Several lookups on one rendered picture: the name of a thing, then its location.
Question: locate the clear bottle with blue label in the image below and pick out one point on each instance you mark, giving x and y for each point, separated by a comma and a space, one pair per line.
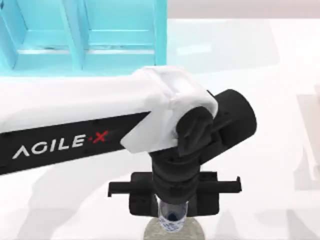
172, 216

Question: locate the grey round coaster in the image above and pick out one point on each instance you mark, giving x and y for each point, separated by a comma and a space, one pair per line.
195, 230

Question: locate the light blue rack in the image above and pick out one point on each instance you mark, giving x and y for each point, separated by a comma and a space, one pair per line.
120, 40

